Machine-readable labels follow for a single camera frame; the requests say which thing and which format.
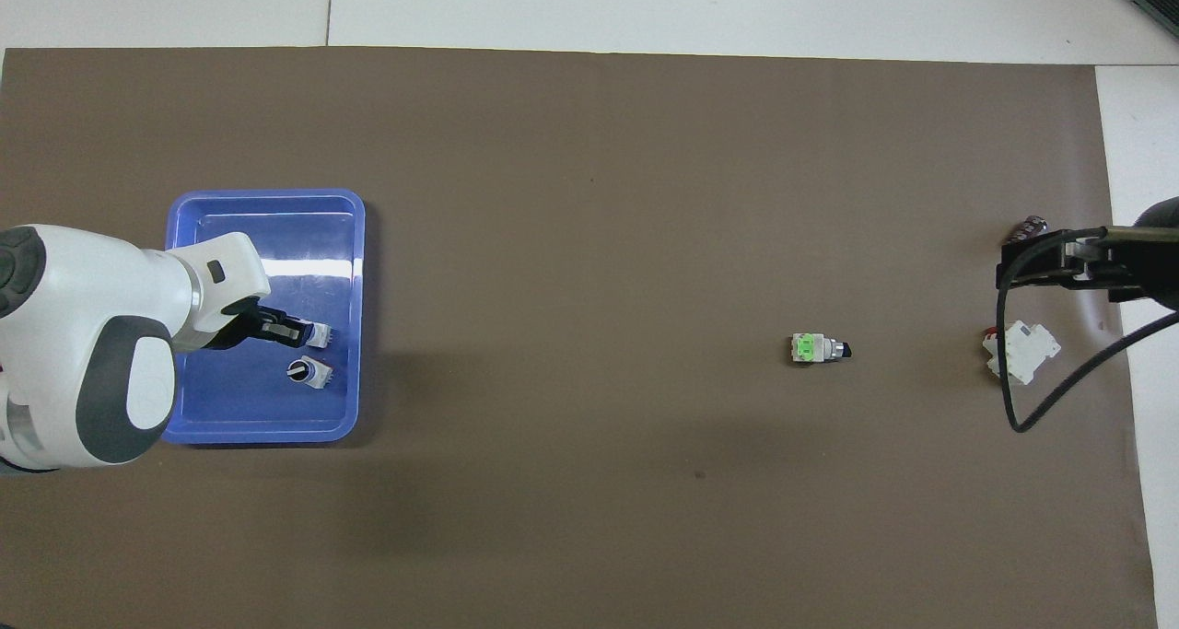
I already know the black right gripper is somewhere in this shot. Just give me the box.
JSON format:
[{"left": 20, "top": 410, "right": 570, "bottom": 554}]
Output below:
[{"left": 998, "top": 227, "right": 1145, "bottom": 300}]

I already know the rotary switch with green base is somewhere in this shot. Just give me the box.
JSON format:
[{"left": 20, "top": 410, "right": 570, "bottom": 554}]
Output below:
[{"left": 790, "top": 332, "right": 854, "bottom": 367}]

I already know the blue plastic tray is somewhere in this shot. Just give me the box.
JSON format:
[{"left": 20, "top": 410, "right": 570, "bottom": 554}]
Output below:
[{"left": 161, "top": 188, "right": 367, "bottom": 446}]

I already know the rotary switch with red base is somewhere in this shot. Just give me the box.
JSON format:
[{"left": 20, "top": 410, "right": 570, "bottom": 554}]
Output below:
[{"left": 286, "top": 356, "right": 334, "bottom": 391}]

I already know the brown paper table mat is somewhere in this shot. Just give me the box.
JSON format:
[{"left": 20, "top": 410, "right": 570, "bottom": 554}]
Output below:
[{"left": 0, "top": 47, "right": 1158, "bottom": 629}]

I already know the white circuit breaker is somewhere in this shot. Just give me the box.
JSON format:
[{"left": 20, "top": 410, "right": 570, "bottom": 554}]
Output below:
[{"left": 981, "top": 320, "right": 1062, "bottom": 387}]

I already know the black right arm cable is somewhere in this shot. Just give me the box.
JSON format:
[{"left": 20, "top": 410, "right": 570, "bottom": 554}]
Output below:
[{"left": 996, "top": 230, "right": 1179, "bottom": 435}]

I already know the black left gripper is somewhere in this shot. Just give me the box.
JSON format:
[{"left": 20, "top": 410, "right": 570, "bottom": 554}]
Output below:
[{"left": 198, "top": 297, "right": 309, "bottom": 351}]

